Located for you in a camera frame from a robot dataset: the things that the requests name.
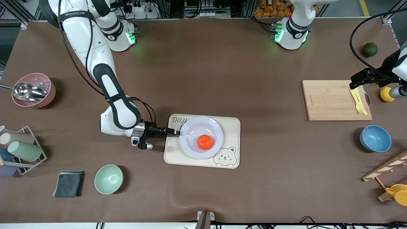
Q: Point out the pink bowl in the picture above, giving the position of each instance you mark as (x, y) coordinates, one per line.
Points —
(47, 95)

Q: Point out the yellow plastic cup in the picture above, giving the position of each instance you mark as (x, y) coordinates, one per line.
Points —
(400, 197)

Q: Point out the bamboo cutting board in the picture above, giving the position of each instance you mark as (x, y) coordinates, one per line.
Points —
(330, 101)

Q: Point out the pale blue round plate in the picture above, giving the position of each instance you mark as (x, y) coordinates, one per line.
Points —
(190, 140)

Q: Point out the pile of orange toy fruits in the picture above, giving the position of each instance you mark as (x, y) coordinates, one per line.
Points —
(270, 9)

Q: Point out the blue bowl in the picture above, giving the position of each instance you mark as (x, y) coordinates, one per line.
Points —
(375, 138)

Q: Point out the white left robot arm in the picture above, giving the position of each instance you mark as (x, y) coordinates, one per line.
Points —
(294, 31)

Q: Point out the wooden dish rack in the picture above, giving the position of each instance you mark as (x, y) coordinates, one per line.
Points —
(381, 168)

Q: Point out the purple cup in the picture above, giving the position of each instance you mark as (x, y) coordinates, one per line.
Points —
(6, 171)

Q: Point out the mint green cup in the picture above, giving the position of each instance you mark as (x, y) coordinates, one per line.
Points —
(25, 151)

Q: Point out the dark green round fruit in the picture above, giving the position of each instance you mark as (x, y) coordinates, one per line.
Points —
(370, 50)

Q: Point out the mint green bowl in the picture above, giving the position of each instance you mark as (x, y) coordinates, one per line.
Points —
(108, 179)

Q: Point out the metal bracket mount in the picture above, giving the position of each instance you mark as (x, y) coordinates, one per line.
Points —
(204, 219)

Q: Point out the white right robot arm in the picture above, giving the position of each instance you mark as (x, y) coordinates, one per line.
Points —
(82, 41)

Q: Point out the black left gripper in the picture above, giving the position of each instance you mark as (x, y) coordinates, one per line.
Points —
(386, 67)

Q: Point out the large yellow lemon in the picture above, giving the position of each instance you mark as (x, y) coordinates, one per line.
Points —
(386, 94)

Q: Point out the orange mandarin fruit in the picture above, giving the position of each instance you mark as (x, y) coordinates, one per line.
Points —
(204, 142)

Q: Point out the white power strip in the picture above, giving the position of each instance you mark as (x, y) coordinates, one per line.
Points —
(138, 8)

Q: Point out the blue cup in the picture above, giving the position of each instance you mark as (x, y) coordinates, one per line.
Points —
(4, 155)

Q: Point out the metal scoop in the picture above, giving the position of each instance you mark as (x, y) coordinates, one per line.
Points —
(28, 90)

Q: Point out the beige cup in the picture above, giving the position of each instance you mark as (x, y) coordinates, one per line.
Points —
(19, 138)

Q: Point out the dark grey folded cloth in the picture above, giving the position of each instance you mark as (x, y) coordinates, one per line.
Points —
(68, 183)

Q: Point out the yellow plastic fork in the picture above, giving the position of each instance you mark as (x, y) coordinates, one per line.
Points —
(360, 106)

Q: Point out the cream tray with bear print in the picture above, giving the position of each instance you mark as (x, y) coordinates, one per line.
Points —
(232, 133)

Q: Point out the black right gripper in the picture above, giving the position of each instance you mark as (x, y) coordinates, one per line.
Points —
(150, 130)

